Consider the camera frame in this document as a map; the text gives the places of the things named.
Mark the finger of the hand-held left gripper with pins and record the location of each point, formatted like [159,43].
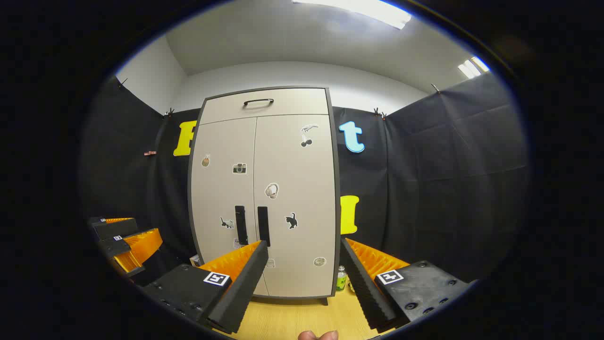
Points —
[115,229]
[141,245]

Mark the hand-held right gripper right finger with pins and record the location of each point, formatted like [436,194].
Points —
[365,293]

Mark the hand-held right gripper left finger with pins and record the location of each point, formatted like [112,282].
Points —
[245,288]

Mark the beige cabinet door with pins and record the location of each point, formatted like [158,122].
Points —
[222,189]
[302,179]

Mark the beige double-door shoe cabinet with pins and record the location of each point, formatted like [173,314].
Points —
[292,104]

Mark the beige cabinet drawer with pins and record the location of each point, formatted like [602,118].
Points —
[292,105]

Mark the small green bottle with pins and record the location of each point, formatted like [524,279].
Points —
[341,281]

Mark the black backdrop cloth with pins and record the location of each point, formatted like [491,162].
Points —
[424,189]

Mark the black cloth clip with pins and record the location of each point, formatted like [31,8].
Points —
[380,113]
[168,113]
[435,88]

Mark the small ceiling light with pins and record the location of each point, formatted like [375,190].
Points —
[473,67]

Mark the long ceiling light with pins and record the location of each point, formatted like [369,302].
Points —
[368,10]

